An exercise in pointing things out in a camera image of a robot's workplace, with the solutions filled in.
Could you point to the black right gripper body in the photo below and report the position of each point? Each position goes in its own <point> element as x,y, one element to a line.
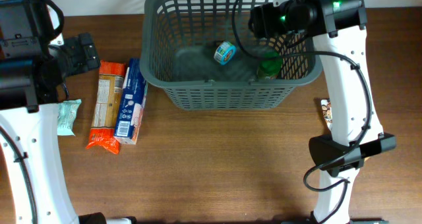
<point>274,22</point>

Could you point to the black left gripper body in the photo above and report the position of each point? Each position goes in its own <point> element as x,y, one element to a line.
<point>72,57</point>

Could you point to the green lid jar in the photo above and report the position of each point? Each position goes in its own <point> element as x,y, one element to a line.
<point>270,69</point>

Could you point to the blue round tin can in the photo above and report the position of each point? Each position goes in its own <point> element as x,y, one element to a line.
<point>224,52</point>

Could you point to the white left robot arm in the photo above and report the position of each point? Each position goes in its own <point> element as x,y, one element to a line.
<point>35,60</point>

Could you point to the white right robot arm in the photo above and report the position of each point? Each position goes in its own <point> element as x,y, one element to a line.
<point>338,31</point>

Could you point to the mint green snack pouch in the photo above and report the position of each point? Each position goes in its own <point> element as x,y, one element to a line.
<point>67,115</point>

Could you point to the orange biscuit packet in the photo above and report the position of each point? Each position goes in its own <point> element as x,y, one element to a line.
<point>110,89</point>

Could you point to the blue biscuit box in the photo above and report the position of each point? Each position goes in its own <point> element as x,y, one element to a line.
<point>129,118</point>

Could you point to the grey plastic basket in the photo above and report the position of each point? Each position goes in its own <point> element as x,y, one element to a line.
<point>178,44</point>

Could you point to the beige brown snack bag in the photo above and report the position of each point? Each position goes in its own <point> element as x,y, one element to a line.
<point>326,110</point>

